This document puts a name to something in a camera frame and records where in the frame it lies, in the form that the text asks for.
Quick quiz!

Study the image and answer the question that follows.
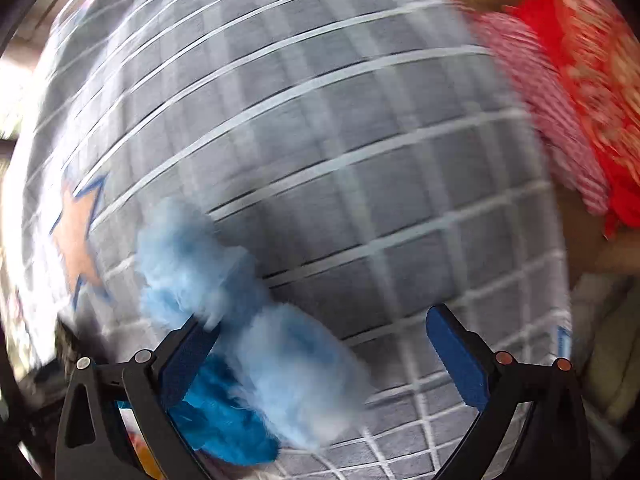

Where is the red embroidered cushion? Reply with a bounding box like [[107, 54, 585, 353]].
[[500, 0, 640, 242]]

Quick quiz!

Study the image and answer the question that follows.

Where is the red checked cloth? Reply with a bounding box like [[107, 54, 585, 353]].
[[464, 9, 614, 217]]

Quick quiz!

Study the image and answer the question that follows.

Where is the dark blue fluffy sock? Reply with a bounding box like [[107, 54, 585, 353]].
[[117, 352, 281, 467]]

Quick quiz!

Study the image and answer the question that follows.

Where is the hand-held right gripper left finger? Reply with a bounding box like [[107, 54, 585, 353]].
[[54, 312, 223, 480]]

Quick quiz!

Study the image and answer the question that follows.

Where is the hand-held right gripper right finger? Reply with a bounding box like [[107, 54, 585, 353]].
[[425, 303, 587, 480]]

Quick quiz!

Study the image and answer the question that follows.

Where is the light blue fluffy sock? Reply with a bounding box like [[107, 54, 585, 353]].
[[134, 197, 374, 454]]

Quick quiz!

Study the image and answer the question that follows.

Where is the grey checked star tablecloth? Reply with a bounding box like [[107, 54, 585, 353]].
[[10, 0, 577, 480]]

